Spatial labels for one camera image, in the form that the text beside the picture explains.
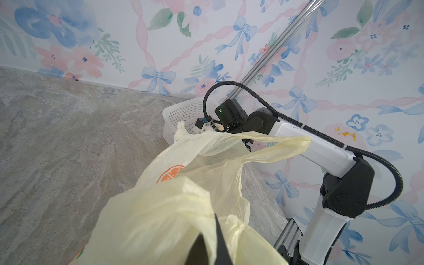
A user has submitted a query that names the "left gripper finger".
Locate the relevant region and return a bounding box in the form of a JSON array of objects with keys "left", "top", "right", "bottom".
[{"left": 185, "top": 215, "right": 233, "bottom": 265}]

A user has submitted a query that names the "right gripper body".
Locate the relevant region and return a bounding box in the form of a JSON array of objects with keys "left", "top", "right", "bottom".
[{"left": 195, "top": 99, "right": 248, "bottom": 134}]

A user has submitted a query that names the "yellow plastic bag orange print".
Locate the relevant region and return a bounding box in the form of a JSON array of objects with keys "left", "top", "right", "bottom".
[{"left": 73, "top": 121, "right": 311, "bottom": 265}]

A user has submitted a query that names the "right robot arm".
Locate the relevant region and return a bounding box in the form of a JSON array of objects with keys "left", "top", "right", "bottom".
[{"left": 192, "top": 98, "right": 374, "bottom": 265}]

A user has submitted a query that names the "white plastic basket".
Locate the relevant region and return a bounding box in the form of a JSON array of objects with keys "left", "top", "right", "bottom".
[{"left": 162, "top": 97, "right": 213, "bottom": 145}]

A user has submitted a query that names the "black corrugated cable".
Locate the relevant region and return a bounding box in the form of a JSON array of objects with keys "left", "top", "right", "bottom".
[{"left": 202, "top": 81, "right": 404, "bottom": 211}]

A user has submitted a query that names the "aluminium frame rail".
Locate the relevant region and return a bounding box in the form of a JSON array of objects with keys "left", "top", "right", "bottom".
[{"left": 274, "top": 219, "right": 303, "bottom": 262}]

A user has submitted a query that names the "right corner aluminium post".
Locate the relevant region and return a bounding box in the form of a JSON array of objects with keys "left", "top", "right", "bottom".
[{"left": 239, "top": 0, "right": 325, "bottom": 86}]

